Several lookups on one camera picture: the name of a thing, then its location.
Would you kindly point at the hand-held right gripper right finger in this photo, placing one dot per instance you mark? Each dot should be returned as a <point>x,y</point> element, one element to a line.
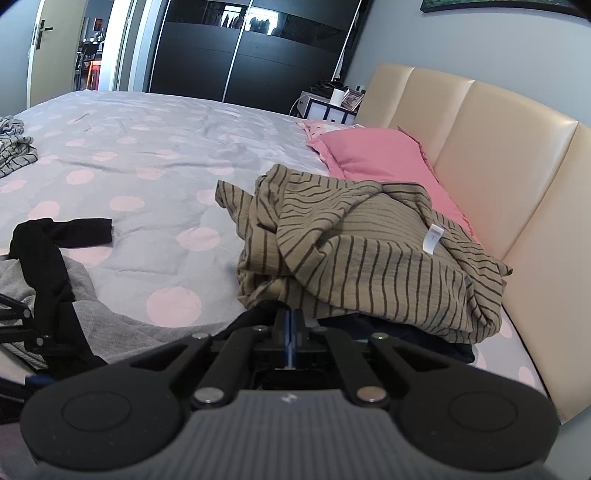
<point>298,339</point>

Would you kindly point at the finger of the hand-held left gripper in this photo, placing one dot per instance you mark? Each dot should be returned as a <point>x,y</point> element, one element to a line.
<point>41,379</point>
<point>39,344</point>

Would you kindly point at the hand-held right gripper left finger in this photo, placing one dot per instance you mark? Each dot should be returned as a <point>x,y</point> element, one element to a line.
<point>281,339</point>

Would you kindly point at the grey sweater with black sleeves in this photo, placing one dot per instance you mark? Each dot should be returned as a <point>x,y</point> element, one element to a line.
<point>120,323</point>

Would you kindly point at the olive striped shirt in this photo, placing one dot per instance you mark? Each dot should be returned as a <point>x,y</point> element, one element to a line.
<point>369,258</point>

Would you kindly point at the black folded garment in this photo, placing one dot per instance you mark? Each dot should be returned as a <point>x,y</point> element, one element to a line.
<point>415,337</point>

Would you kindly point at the dark grey striped garment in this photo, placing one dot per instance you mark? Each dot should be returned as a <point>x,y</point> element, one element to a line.
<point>14,152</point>

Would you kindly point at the pink dotted pillow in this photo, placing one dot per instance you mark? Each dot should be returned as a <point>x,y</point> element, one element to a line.
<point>323,127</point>

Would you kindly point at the grey pink-dotted bed sheet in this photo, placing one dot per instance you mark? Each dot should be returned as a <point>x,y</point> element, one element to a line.
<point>161,152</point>

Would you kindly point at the white nightstand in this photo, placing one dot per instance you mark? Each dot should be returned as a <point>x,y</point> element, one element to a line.
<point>318,110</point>

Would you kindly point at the dark bag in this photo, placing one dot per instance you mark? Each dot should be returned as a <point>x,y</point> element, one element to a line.
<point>323,86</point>

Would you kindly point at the red stool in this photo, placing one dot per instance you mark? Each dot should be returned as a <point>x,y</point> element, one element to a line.
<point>92,76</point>

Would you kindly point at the beige padded headboard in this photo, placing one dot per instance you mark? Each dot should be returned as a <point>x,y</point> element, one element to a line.
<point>508,161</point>

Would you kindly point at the cream room door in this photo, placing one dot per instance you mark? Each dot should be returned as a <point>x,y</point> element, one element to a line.
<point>55,60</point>

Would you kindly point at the black sliding wardrobe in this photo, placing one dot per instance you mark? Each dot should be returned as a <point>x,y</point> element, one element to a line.
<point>194,60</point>

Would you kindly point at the framed landscape painting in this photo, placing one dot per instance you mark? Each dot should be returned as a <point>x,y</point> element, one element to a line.
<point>485,4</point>

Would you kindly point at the small photo frame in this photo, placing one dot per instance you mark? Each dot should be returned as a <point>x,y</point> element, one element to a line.
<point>354,99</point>

